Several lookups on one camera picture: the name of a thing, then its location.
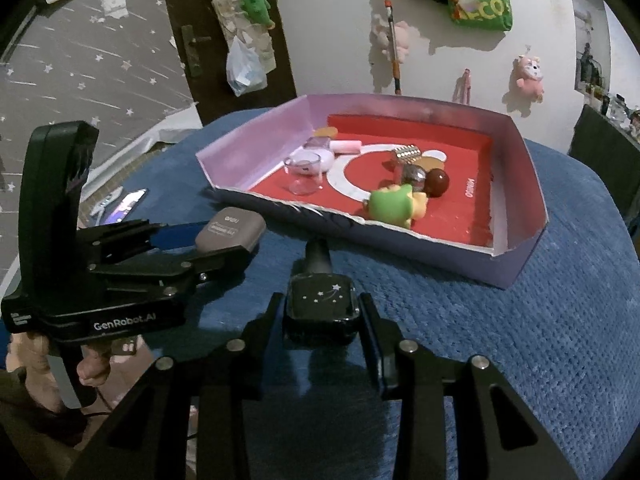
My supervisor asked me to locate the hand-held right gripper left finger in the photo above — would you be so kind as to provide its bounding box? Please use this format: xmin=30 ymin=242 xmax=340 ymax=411
xmin=65 ymin=292 xmax=286 ymax=480

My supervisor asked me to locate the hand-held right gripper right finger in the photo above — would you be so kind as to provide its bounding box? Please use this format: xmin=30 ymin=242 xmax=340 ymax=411
xmin=359 ymin=292 xmax=586 ymax=480

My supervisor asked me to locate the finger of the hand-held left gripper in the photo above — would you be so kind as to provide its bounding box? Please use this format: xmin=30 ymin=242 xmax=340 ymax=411
xmin=90 ymin=245 xmax=253 ymax=301
xmin=77 ymin=219 xmax=211 ymax=261

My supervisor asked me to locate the taupe earbud case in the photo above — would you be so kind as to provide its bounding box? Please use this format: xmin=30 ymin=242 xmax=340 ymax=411
xmin=194 ymin=206 xmax=267 ymax=252

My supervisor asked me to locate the clear glass cup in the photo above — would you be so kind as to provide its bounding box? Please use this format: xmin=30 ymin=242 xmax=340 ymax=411
xmin=282 ymin=152 xmax=323 ymax=196

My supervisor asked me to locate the green turtle toy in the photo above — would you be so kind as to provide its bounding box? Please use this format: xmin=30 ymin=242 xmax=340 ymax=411
xmin=363 ymin=183 xmax=430 ymax=228

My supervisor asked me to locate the white pink earbud case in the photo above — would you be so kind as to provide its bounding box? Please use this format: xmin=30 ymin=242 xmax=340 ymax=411
xmin=287 ymin=146 xmax=336 ymax=173

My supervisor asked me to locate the silver ball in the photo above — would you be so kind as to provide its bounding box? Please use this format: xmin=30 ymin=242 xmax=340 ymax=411
xmin=397 ymin=164 xmax=428 ymax=193

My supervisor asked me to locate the brown ball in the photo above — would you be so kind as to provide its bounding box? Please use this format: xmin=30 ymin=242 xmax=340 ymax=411
xmin=424 ymin=169 xmax=450 ymax=197

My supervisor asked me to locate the metal bead cube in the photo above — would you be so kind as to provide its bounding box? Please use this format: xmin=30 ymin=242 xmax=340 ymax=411
xmin=390 ymin=145 xmax=423 ymax=167

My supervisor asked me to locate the pink cardboard box red inside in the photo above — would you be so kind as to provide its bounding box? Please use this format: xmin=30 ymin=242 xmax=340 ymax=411
xmin=196 ymin=92 xmax=549 ymax=289

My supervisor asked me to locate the person's left forearm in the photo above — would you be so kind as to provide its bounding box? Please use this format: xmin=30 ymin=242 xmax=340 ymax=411
xmin=0 ymin=370 xmax=101 ymax=466

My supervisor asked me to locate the person's left hand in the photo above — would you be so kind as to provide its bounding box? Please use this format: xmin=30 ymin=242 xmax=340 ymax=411
xmin=7 ymin=332 xmax=116 ymax=409

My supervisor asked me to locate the smartphone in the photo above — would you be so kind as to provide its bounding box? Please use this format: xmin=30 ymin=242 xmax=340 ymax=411
xmin=102 ymin=188 xmax=149 ymax=224

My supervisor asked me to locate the white plastic sheet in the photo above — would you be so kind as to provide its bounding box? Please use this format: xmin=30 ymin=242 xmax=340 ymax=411
xmin=127 ymin=102 xmax=203 ymax=153

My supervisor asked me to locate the clear plastic bag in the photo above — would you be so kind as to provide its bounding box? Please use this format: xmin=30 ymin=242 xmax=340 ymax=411
xmin=226 ymin=35 xmax=267 ymax=97

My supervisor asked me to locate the dark door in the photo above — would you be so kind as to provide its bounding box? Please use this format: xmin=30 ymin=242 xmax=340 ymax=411
xmin=159 ymin=0 xmax=301 ymax=128

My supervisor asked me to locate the green plush toy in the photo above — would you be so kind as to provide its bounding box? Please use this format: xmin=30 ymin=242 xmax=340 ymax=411
xmin=239 ymin=0 xmax=276 ymax=30

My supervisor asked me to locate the pale pink plush toy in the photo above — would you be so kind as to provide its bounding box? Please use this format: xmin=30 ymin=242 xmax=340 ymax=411
xmin=372 ymin=12 xmax=412 ymax=58

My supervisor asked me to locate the dark green cloth table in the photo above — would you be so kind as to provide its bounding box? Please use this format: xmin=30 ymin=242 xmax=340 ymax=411
xmin=567 ymin=102 xmax=640 ymax=221

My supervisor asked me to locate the pink pig plush toy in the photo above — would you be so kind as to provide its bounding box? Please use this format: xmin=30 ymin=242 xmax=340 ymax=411
xmin=512 ymin=54 xmax=546 ymax=102

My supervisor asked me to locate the row of bottles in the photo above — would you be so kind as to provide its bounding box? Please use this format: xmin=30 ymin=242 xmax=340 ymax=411
xmin=575 ymin=45 xmax=640 ymax=136

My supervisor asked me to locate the door handle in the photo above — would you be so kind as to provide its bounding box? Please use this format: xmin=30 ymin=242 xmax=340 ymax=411
xmin=180 ymin=24 xmax=213 ymax=78

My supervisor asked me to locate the tall wall mirror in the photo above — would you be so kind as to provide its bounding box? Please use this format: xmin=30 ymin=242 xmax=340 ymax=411
xmin=574 ymin=2 xmax=613 ymax=106

